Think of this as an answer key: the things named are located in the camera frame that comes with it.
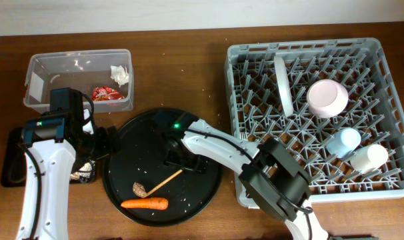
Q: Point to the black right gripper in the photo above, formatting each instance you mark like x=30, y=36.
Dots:
x=198, y=165

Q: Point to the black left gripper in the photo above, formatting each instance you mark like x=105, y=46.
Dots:
x=107, y=147

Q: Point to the wooden chopstick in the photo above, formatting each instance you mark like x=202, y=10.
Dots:
x=164, y=182

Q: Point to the red snack wrapper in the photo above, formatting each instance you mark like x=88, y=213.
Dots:
x=106, y=93

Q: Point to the walnut shell piece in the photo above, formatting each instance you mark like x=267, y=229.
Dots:
x=139, y=190

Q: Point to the orange carrot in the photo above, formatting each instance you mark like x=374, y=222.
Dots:
x=156, y=203

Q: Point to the white tissue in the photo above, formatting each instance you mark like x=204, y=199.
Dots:
x=120, y=75

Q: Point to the grey plate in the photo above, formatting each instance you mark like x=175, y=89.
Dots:
x=283, y=86

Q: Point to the pink saucer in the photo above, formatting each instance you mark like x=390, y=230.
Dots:
x=327, y=98

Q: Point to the blue bowl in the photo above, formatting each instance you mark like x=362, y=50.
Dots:
x=344, y=142

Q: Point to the cream cup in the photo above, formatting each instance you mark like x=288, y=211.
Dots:
x=369, y=158

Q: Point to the white plastic fork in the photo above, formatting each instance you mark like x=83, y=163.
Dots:
x=243, y=136

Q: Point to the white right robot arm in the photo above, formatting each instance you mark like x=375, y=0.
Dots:
x=269, y=173

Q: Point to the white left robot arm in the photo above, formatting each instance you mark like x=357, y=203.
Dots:
x=56, y=146

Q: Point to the clear plastic waste bin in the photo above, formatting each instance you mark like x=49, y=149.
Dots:
x=80, y=70

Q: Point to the grey dishwasher rack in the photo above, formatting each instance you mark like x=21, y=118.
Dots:
x=373, y=109

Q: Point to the round black serving tray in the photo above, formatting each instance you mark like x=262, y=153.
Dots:
x=141, y=160

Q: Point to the pile of white rice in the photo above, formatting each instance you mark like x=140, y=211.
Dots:
x=86, y=174

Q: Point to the black rectangular tray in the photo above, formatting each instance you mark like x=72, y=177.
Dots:
x=14, y=165

